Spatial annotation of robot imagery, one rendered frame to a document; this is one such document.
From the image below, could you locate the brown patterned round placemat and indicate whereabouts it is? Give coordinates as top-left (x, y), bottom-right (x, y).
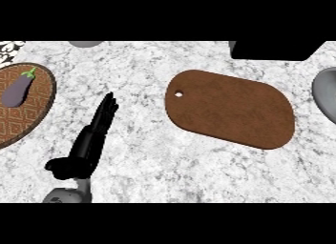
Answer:
top-left (0, 62), bottom-right (57, 153)

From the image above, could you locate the purple eggplant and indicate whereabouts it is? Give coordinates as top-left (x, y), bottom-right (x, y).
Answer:
top-left (0, 67), bottom-right (38, 109)

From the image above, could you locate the grey round object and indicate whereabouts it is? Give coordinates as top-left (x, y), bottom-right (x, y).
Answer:
top-left (68, 40), bottom-right (105, 49)

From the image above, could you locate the black white patterned tile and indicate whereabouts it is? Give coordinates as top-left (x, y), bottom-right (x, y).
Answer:
top-left (0, 40), bottom-right (26, 72)

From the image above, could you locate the grey pan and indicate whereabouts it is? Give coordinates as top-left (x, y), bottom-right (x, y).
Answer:
top-left (310, 66), bottom-right (336, 132)

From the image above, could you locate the black appliance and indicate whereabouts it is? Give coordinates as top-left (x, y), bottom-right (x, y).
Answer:
top-left (229, 40), bottom-right (326, 62)

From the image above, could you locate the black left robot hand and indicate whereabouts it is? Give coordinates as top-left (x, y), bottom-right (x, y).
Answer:
top-left (44, 91), bottom-right (119, 181)

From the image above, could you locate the brown wooden cutting board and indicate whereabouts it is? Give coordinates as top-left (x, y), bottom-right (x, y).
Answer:
top-left (164, 69), bottom-right (295, 151)

